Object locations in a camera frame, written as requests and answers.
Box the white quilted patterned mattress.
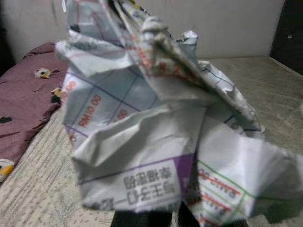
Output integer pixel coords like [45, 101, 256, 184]
[0, 55, 303, 227]

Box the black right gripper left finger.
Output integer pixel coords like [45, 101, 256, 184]
[111, 208, 175, 227]

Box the printed newspaper sheet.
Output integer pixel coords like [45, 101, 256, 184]
[55, 0, 303, 227]

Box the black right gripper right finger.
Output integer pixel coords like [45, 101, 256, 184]
[176, 202, 202, 227]

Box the purple cartoon-print blanket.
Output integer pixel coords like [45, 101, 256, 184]
[0, 42, 69, 183]

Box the dark wooden wardrobe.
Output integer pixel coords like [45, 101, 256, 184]
[269, 0, 303, 75]

